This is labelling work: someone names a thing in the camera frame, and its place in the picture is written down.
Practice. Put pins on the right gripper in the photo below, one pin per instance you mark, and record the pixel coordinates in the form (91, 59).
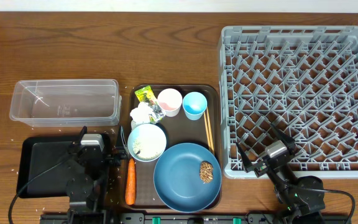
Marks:
(282, 136)

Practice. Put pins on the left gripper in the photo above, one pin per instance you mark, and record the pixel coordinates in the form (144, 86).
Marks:
(124, 151)

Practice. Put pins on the light blue rice bowl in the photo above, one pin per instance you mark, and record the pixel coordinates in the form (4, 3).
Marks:
(147, 142)

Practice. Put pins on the white tissue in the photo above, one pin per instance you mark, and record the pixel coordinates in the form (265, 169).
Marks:
(141, 114)

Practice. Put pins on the orange carrot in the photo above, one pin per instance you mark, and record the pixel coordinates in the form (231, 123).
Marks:
(131, 183)

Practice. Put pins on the yellow snack wrapper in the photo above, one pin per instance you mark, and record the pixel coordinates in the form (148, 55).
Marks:
(146, 95)

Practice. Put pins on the blue plate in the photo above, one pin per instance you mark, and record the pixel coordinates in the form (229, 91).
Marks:
(177, 178)

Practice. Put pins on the pink cup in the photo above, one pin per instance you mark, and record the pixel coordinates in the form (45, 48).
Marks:
(170, 101)

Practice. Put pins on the light blue cup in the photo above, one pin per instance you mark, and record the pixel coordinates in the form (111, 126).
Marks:
(194, 105)

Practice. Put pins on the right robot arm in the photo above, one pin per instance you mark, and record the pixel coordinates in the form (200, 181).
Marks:
(303, 196)

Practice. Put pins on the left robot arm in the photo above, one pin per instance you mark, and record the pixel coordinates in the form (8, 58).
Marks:
(87, 192)

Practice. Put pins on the grey dishwasher rack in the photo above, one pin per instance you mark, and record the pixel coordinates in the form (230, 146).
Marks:
(301, 79)

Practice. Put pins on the brown food clump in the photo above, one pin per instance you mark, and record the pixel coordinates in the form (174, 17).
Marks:
(206, 172)

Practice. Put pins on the black tray bin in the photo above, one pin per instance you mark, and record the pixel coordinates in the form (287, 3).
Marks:
(41, 153)

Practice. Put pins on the wooden chopstick left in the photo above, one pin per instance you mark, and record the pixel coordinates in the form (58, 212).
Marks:
(207, 132)

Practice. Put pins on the wooden chopstick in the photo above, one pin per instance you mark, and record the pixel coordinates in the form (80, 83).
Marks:
(207, 132)
(210, 131)

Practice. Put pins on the wooden chopstick right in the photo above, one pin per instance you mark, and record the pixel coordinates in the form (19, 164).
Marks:
(210, 131)

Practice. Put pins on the brown serving tray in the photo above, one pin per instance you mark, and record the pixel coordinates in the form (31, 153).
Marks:
(178, 129)

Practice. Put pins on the clear plastic bin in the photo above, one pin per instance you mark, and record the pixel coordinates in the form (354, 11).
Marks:
(66, 103)

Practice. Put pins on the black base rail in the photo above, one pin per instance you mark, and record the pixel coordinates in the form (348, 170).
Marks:
(140, 218)

